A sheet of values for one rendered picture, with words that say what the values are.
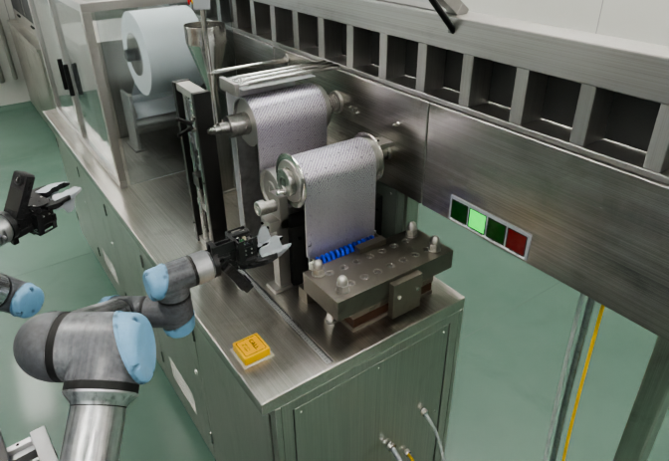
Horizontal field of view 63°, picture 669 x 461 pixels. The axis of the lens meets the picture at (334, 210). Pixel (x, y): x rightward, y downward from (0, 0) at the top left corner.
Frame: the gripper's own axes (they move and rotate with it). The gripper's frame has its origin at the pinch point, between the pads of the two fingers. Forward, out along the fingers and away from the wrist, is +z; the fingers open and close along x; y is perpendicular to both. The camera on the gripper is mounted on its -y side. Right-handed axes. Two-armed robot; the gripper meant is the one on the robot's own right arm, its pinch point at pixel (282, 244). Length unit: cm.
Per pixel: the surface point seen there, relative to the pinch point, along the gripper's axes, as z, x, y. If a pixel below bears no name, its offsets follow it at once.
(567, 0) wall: 273, 106, 26
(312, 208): 9.4, -0.3, 7.7
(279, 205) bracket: 3.8, 7.2, 7.3
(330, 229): 15.0, -0.1, -0.7
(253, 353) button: -17.0, -12.3, -18.9
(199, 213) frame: -4.1, 47.7, -10.0
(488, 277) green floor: 162, 55, -110
